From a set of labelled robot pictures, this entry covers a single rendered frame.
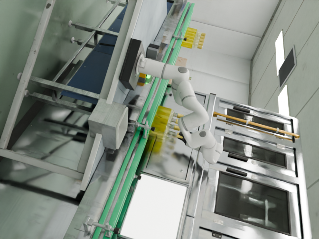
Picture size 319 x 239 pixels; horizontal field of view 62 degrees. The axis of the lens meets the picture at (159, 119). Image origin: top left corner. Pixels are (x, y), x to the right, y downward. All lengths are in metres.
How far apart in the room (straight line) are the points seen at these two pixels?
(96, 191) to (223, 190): 0.86
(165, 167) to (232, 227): 0.56
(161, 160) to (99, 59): 0.90
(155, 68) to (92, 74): 0.59
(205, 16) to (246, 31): 1.18
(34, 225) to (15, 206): 0.17
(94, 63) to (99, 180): 0.94
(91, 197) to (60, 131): 0.70
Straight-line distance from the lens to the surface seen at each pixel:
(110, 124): 1.44
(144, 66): 1.60
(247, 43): 8.18
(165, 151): 1.91
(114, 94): 1.54
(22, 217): 1.80
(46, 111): 2.20
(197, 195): 1.80
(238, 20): 7.84
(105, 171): 1.59
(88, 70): 2.05
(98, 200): 1.52
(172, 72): 1.58
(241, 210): 1.90
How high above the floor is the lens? 1.14
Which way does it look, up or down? 4 degrees down
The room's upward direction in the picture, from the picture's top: 106 degrees clockwise
